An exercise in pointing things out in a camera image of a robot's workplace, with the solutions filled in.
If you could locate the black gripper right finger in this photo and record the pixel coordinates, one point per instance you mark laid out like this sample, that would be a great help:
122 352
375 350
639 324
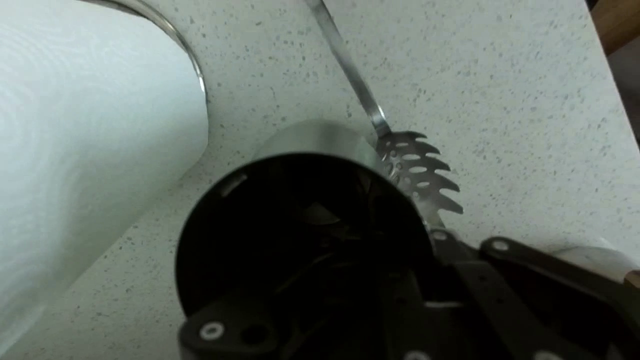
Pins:
520 301

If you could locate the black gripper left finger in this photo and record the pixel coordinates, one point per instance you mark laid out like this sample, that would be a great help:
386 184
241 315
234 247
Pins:
227 330

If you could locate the silver metal cup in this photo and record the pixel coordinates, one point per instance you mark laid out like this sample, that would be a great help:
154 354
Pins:
312 143

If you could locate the silver spaghetti spoon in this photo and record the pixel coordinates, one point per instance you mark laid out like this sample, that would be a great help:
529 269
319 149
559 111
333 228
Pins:
413 167

